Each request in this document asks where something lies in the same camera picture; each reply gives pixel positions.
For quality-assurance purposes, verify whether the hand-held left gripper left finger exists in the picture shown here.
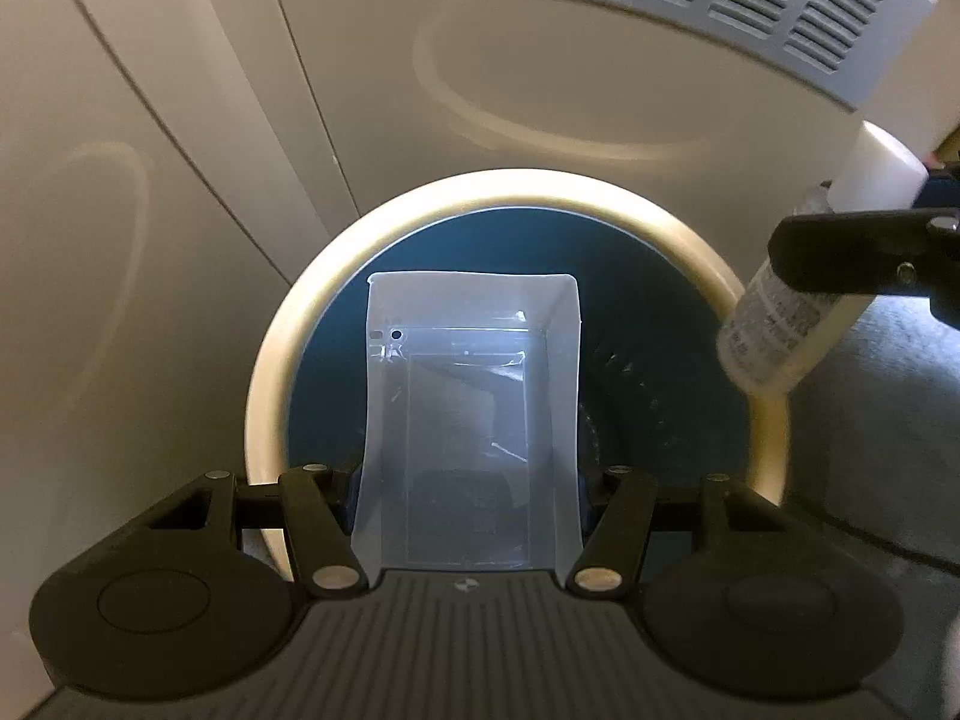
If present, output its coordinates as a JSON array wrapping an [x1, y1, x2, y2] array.
[[146, 465, 370, 596]]

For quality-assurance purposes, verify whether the plain beige cabinet door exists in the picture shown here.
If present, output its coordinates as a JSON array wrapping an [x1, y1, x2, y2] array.
[[0, 0, 361, 691]]

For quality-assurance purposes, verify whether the white capped plastic bottle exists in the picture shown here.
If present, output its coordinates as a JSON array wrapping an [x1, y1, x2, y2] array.
[[716, 120, 932, 395]]

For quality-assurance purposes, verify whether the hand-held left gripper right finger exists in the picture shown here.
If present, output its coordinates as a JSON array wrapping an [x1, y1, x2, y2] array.
[[564, 465, 782, 598]]

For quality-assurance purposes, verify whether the blue bin with cream rim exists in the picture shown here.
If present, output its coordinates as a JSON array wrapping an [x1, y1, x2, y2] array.
[[246, 169, 790, 578]]

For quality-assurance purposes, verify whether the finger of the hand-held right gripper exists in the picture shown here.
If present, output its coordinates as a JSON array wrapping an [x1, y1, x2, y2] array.
[[919, 165, 960, 207], [769, 206, 960, 327]]

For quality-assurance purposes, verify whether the beige cabinet door with vent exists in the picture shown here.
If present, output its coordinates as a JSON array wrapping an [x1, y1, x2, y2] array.
[[262, 0, 960, 301]]

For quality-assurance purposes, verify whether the clear plastic packaging box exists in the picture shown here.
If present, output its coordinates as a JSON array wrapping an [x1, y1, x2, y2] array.
[[351, 270, 584, 571]]

